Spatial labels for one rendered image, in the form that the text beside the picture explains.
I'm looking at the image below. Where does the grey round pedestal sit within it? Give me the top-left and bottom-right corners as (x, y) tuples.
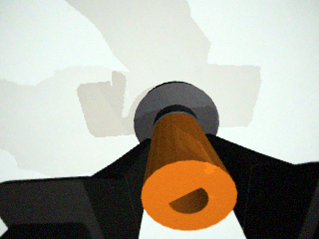
(134, 81), (219, 143)

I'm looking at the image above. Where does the orange knob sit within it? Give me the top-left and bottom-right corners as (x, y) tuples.
(141, 113), (237, 231)

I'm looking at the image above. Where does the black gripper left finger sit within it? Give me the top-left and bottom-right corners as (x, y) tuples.
(0, 138), (152, 239)

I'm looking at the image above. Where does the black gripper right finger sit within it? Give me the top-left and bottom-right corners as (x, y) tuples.
(205, 133), (319, 239)

